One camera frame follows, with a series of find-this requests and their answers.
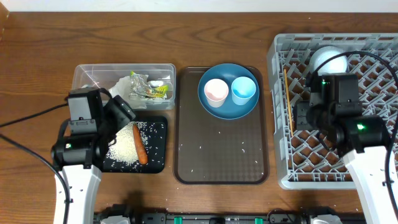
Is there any yellow green snack packet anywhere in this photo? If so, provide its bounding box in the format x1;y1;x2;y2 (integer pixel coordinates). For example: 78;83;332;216
146;85;169;99

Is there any pink plastic cup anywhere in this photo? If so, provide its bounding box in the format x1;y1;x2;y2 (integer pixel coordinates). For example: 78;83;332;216
204;78;229;108

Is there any grey dishwasher rack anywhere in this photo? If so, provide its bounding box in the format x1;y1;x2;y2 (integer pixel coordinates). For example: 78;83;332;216
267;33;397;190

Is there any pile of white rice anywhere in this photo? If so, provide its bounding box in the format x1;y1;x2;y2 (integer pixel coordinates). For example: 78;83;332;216
106;121;149;165

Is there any clear plastic waste bin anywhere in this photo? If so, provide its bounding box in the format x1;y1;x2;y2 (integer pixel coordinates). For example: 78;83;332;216
72;63;177;110

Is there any dark blue plate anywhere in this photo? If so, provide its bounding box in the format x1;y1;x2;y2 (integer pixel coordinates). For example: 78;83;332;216
198;63;260;119

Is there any orange carrot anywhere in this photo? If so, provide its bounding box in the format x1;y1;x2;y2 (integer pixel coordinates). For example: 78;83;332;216
132;124;148;165

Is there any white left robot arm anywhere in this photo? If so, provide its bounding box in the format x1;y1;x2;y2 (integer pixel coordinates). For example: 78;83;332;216
52;95;136;223

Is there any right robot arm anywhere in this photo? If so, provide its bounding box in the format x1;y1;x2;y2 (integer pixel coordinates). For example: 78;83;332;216
294;73;397;223

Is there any black plastic tray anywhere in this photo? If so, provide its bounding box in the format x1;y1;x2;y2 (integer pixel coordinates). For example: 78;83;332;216
103;116;167;174

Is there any light blue bowl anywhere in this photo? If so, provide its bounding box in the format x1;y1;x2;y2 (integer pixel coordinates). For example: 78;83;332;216
308;45;348;77

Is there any white paper napkin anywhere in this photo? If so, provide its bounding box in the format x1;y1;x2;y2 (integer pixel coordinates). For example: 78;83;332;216
109;76;173;110

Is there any wooden chopstick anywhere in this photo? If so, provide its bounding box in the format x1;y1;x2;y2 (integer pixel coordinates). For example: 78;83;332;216
284;69;294;137

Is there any brown serving tray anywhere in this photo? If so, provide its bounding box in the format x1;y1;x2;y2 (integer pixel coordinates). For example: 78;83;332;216
174;67;269;184

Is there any light blue plastic cup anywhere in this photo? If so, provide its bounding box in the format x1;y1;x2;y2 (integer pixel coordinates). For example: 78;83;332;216
231;77;257;105

